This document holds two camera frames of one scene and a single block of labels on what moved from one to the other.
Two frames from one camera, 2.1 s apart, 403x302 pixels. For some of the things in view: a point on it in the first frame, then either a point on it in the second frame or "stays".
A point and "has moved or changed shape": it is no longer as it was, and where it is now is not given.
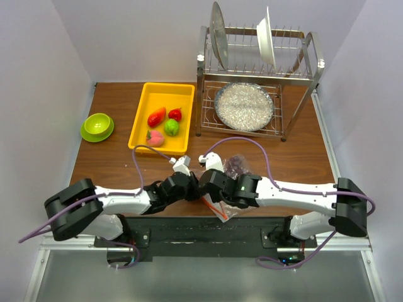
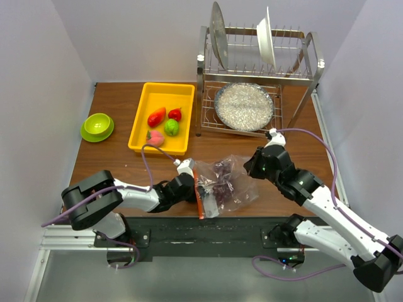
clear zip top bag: [234, 165] has moved or changed shape
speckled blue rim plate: [243, 106] stays
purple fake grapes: [235, 167] has moved or changed shape
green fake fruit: [171, 128] stays
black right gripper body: [218, 199] -> [257, 169]
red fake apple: [175, 114] stays
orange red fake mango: [156, 117] stays
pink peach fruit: [155, 138] stays
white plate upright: [266, 40] stays
